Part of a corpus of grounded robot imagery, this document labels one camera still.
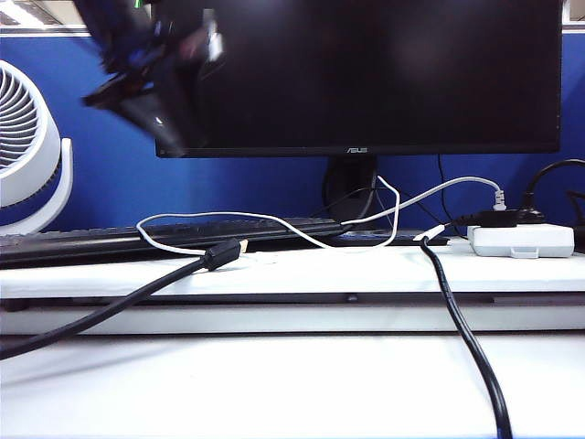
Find thin black monitor cable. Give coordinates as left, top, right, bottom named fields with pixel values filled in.
left=436, top=155, right=452, bottom=225

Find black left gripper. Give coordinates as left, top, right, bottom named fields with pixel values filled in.
left=80, top=7, right=229, bottom=157

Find black ASUS computer monitor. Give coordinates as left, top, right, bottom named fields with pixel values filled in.
left=154, top=0, right=562, bottom=160

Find grey cable with plug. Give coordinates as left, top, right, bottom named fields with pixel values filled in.
left=340, top=176, right=506, bottom=228

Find white power strip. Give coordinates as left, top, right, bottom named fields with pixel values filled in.
left=466, top=223, right=576, bottom=260

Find thin black mouse cable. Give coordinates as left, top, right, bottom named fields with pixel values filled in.
left=565, top=188, right=585, bottom=216

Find thick black power cable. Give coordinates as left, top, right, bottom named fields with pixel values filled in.
left=410, top=208, right=520, bottom=439

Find black monitor stand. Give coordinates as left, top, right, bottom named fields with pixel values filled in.
left=322, top=155, right=379, bottom=223

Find white raised desk platform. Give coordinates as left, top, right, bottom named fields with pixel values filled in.
left=0, top=246, right=585, bottom=337

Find white desk fan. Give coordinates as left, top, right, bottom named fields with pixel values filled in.
left=0, top=59, right=74, bottom=237

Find black computer keyboard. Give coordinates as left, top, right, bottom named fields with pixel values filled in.
left=0, top=217, right=344, bottom=271

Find white Type-C charging cable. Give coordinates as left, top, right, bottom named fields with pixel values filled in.
left=135, top=175, right=402, bottom=266

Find black round plug cable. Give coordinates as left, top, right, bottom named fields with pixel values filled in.
left=516, top=158, right=585, bottom=226

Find black HDMI cable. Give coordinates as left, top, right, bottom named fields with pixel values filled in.
left=0, top=237, right=251, bottom=360

